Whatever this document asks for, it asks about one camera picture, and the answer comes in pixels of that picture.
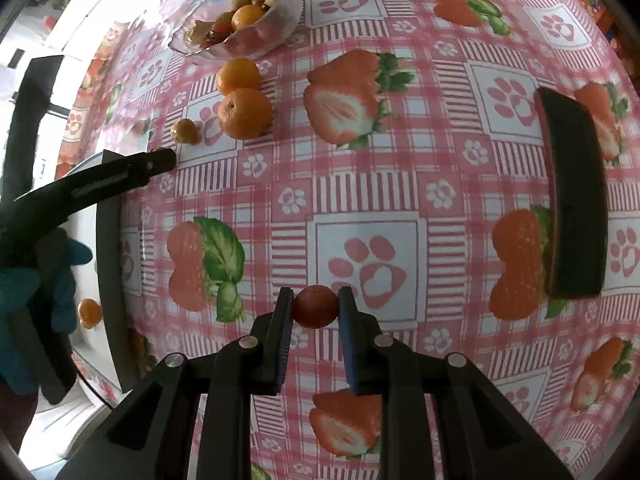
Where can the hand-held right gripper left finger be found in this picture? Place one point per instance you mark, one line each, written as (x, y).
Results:
(282, 345)

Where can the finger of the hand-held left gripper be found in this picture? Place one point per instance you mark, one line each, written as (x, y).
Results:
(150, 165)

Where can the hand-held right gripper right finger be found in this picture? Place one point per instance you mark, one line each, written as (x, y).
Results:
(348, 350)

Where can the red cherry tomato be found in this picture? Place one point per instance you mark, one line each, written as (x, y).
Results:
(222, 22)
(315, 306)

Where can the white tray with grey rim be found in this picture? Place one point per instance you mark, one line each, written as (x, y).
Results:
(110, 285)

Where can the yellow cherry tomato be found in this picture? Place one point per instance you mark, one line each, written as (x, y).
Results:
(90, 312)

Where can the clear glass bowl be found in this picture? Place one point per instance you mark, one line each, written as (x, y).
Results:
(240, 47)

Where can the person's left hand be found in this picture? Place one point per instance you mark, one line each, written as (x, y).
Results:
(25, 290)

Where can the pink strawberry print tablecloth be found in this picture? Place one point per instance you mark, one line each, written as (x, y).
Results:
(430, 160)

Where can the black smartphone with red case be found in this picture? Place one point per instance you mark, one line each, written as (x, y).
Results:
(575, 200)

